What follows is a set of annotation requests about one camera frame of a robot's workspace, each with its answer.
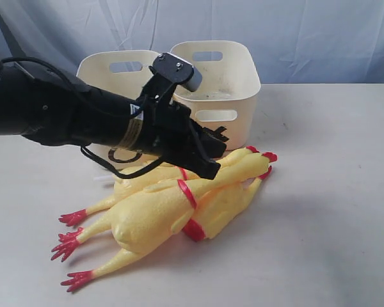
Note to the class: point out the cream bin marked X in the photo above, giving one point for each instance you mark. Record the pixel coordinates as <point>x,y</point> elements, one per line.
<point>228,93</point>

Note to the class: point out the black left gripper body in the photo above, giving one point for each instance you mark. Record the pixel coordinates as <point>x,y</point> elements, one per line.
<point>160,127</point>

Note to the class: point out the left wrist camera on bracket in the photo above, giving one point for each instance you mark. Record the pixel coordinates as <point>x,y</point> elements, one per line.
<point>168,72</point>

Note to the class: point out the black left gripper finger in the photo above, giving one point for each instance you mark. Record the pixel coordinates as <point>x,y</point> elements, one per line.
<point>186,155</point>
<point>210,143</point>

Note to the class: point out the whole rubber chicken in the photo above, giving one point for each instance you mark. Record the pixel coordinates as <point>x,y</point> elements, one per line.
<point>126,188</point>
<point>144,220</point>

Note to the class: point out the cream bin marked O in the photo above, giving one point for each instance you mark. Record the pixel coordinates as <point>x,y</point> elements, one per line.
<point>123,73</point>

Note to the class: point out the broken chicken head with squeaker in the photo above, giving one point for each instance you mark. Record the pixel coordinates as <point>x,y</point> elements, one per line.
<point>111,178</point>

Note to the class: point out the headless rubber chicken body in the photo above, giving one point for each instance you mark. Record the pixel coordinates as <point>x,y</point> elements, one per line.
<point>216,209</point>

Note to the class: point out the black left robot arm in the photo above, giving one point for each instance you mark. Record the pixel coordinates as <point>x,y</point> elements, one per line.
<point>43,104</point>

